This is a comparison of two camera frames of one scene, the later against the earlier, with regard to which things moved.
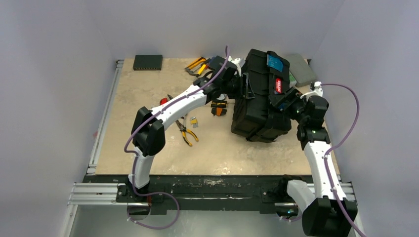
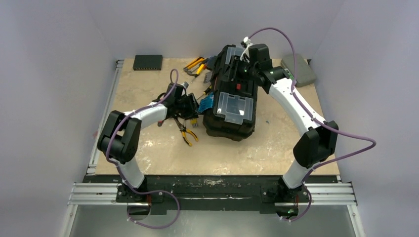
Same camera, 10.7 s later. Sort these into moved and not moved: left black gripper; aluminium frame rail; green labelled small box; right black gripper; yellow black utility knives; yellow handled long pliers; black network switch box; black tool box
Moved: black tool box; left black gripper; yellow black utility knives; right black gripper
Not moved: yellow handled long pliers; aluminium frame rail; green labelled small box; black network switch box
